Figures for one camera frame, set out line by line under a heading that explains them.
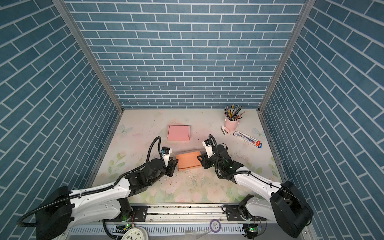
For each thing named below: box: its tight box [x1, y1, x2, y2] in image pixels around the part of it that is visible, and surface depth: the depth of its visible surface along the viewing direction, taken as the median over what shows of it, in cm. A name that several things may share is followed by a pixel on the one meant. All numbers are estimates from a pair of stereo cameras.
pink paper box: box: [167, 125, 191, 141], surface depth 105 cm
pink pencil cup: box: [224, 117, 240, 131], surface depth 107 cm
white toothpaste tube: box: [233, 130, 262, 149], surface depth 104 cm
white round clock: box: [121, 226, 149, 240], surface depth 67 cm
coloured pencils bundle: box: [223, 104, 246, 122], surface depth 104 cm
